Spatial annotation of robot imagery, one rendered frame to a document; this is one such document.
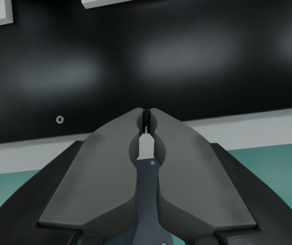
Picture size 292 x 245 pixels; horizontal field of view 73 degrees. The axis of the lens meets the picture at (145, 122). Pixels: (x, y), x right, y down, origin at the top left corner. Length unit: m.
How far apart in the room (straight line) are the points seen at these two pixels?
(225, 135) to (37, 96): 0.23
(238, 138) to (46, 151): 0.24
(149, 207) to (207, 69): 0.90
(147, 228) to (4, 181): 0.81
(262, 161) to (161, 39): 0.93
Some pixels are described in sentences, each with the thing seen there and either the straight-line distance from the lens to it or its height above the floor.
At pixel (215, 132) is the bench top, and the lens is 0.25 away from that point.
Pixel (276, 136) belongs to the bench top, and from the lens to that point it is 0.27.
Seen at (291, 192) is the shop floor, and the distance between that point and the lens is 1.19.
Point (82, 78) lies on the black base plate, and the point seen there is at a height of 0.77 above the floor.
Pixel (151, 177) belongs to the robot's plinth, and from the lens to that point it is 1.01.
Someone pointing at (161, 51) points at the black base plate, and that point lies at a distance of 0.24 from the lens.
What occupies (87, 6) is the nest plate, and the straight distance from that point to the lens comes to 0.27.
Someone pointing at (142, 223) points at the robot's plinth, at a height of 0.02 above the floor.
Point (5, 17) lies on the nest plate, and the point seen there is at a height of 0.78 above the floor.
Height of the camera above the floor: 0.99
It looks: 84 degrees down
